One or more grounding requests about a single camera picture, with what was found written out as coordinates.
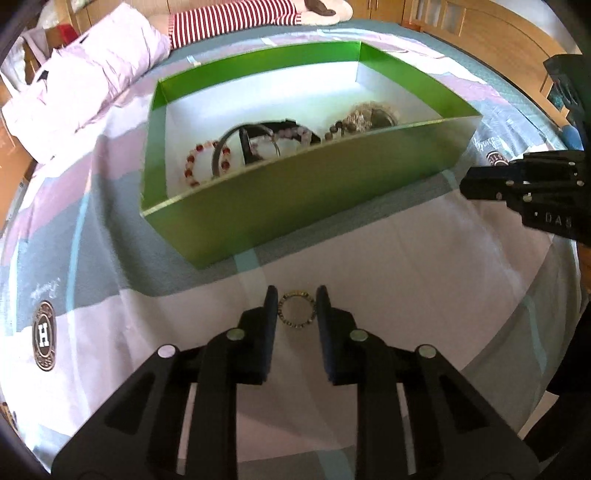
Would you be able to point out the printed bed sheet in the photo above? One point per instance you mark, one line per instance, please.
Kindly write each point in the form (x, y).
(138, 350)

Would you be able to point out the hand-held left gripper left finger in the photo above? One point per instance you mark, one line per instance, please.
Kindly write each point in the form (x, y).
(269, 323)

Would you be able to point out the red striped cloth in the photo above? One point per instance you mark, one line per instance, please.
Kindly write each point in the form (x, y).
(231, 18)

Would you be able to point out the black wrist watch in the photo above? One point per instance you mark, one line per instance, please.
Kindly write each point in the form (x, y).
(245, 147)

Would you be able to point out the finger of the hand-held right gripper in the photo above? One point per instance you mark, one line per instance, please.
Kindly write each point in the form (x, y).
(485, 182)
(549, 161)

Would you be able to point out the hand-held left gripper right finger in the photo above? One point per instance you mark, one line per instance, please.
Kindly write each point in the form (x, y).
(323, 332)

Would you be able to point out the green cardboard box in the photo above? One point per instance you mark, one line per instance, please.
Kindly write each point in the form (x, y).
(300, 198)

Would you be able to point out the pink pillow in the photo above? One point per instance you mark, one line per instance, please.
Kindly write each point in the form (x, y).
(83, 78)

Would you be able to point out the wooden wardrobe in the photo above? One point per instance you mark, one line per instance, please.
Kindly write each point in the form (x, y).
(383, 9)

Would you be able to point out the wooden footboard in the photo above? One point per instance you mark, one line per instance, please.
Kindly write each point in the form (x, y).
(503, 46)

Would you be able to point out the silver bangle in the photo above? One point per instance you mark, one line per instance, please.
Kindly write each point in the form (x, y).
(216, 154)

